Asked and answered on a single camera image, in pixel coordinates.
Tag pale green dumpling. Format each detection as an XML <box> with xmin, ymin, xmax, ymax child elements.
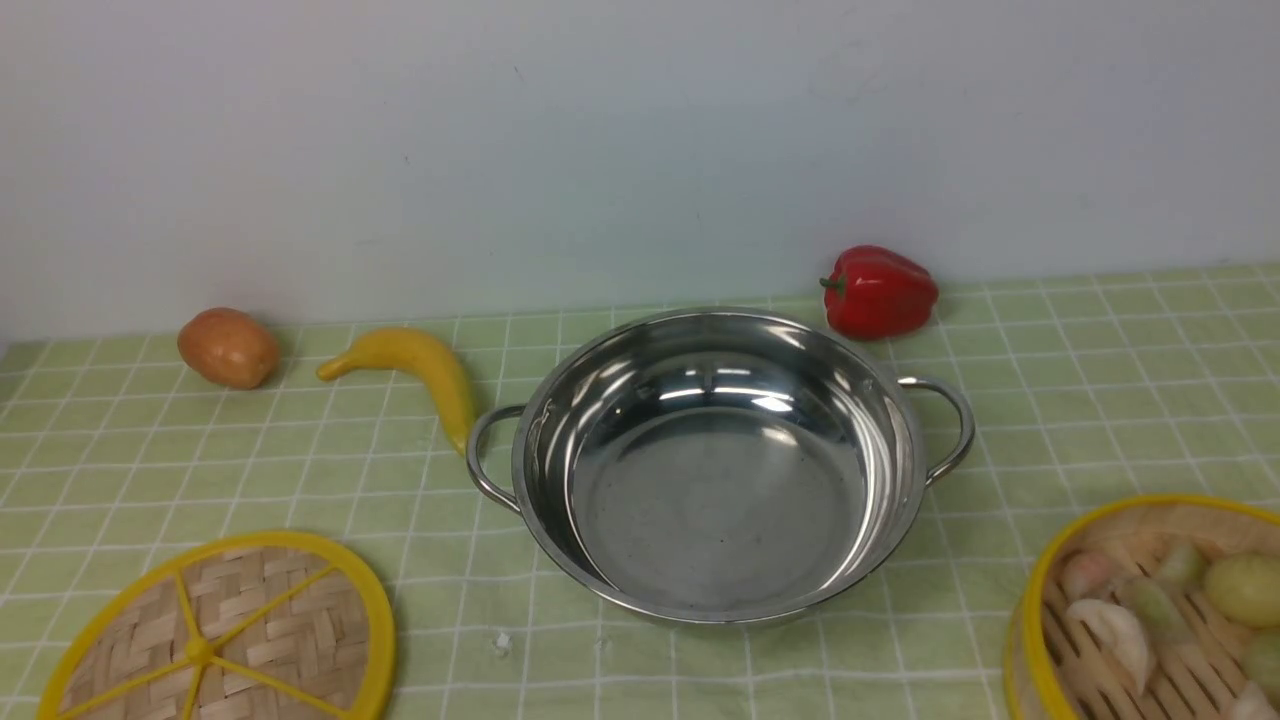
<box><xmin>1117</xmin><ymin>577</ymin><xmax>1196</xmax><ymax>644</ymax></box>

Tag yellow woven bamboo steamer lid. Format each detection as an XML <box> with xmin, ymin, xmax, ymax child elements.
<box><xmin>35</xmin><ymin>530</ymin><xmax>397</xmax><ymax>719</ymax></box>

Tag red bell pepper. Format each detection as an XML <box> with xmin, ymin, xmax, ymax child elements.
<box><xmin>820</xmin><ymin>245</ymin><xmax>940</xmax><ymax>341</ymax></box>

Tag green round bun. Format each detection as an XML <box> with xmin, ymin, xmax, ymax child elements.
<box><xmin>1203</xmin><ymin>553</ymin><xmax>1279</xmax><ymax>629</ymax></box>

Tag yellow banana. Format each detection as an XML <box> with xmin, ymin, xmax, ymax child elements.
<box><xmin>315</xmin><ymin>327</ymin><xmax>479</xmax><ymax>457</ymax></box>

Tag white dumpling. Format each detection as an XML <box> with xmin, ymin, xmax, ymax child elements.
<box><xmin>1066</xmin><ymin>600</ymin><xmax>1157</xmax><ymax>694</ymax></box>

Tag brown potato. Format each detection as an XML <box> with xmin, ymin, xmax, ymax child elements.
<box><xmin>177</xmin><ymin>307</ymin><xmax>282</xmax><ymax>389</ymax></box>

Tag stainless steel two-handled pot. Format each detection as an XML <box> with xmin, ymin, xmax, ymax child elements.
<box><xmin>465</xmin><ymin>306</ymin><xmax>977</xmax><ymax>626</ymax></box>

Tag yellow rimmed bamboo steamer basket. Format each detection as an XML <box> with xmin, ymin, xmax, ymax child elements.
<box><xmin>1004</xmin><ymin>495</ymin><xmax>1279</xmax><ymax>719</ymax></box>

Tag pink dumpling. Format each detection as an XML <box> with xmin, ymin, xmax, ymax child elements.
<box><xmin>1059</xmin><ymin>551</ymin><xmax>1120</xmax><ymax>603</ymax></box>

